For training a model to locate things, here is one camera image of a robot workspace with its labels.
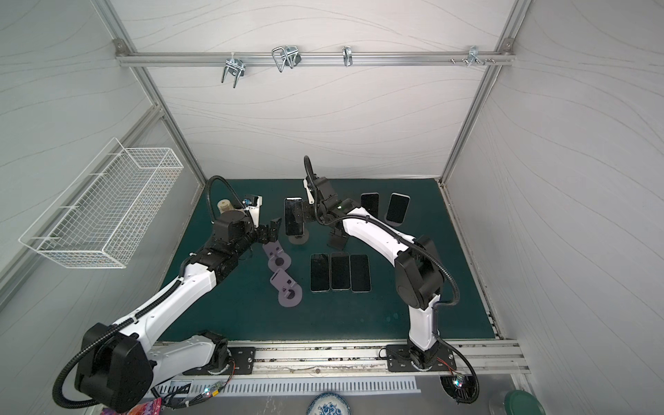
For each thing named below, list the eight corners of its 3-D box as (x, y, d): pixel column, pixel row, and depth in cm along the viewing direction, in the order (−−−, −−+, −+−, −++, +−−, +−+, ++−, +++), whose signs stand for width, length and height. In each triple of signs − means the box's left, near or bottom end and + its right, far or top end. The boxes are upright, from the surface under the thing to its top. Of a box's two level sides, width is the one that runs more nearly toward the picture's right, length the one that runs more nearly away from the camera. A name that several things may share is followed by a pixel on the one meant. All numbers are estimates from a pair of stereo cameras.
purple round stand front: (271, 296, 88) (264, 283, 79) (284, 281, 91) (279, 267, 83) (292, 312, 84) (287, 301, 76) (305, 295, 88) (301, 282, 80)
